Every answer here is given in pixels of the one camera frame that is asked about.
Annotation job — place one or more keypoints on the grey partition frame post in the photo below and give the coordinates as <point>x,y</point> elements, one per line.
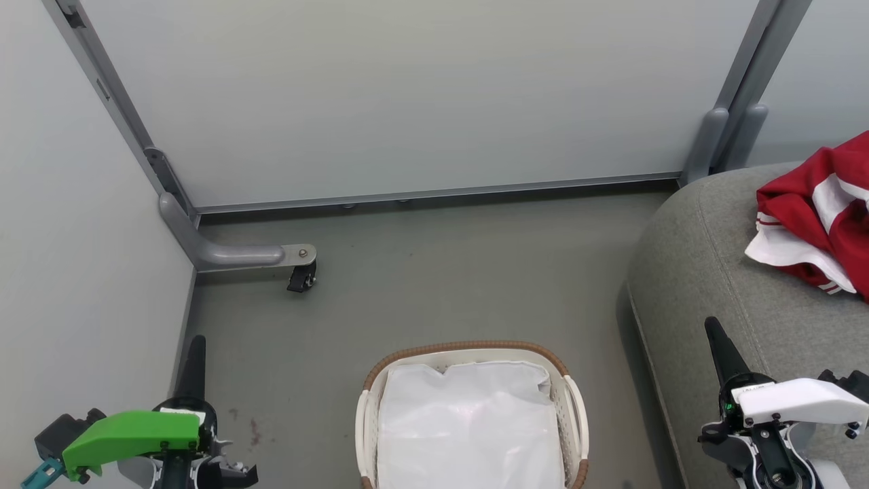
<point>764,81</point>
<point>726,88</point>

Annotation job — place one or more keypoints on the red and white garment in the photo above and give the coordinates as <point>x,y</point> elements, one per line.
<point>794,204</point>

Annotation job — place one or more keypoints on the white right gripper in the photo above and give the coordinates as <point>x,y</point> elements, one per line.
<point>794,401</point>

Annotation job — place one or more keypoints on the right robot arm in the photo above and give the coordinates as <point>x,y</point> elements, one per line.
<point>774,455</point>

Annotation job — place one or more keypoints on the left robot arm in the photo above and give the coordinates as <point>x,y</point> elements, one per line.
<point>176,475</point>

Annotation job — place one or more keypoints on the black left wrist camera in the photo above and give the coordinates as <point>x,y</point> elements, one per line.
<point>58,431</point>

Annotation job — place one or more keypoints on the grey partition foot bracket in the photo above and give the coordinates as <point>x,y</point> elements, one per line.
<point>231,255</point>

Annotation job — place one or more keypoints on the grey hinged partition post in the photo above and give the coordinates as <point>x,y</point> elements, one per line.
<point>102,81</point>

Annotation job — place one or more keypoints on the white basket liner bag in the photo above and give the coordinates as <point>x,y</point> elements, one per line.
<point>468,428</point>

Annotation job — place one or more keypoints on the black caster wheel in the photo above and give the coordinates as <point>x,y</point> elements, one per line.
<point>302,278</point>

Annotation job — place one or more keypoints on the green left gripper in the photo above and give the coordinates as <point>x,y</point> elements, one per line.
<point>129,431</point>

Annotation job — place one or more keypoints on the grey fabric sofa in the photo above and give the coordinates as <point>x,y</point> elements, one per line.
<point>719,272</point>

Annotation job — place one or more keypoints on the white basket with brown rim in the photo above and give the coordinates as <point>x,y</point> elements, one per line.
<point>468,347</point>

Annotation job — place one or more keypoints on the grey partition bottom rail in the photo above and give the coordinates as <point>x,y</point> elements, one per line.
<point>441,192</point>

